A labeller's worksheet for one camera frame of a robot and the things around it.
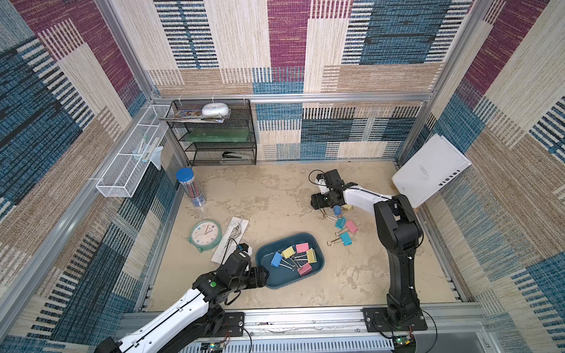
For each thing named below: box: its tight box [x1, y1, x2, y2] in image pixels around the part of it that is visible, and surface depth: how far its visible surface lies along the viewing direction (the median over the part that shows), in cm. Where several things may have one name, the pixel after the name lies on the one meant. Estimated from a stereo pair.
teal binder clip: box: [326, 231, 353, 248], surface depth 95 cm
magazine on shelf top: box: [158, 108, 232, 124], surface depth 83 cm
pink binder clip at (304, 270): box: [297, 262, 313, 278], surface depth 85 cm
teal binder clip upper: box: [334, 216, 347, 230], surface depth 98 cm
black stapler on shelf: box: [222, 151, 251, 159], surface depth 113 cm
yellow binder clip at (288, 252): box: [281, 245, 296, 259], surface depth 89 cm
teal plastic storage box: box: [255, 233, 326, 290], surface depth 88 cm
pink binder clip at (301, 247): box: [295, 242, 310, 254], surface depth 91 cm
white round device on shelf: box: [201, 102, 229, 119], surface depth 91 cm
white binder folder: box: [391, 133, 472, 209], surface depth 89 cm
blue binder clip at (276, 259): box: [269, 251, 296, 272], surface depth 87 cm
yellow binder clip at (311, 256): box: [306, 247, 318, 265], surface depth 87 cm
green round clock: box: [187, 219, 223, 253], surface depth 94 cm
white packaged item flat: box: [210, 216, 250, 265], surface depth 97 cm
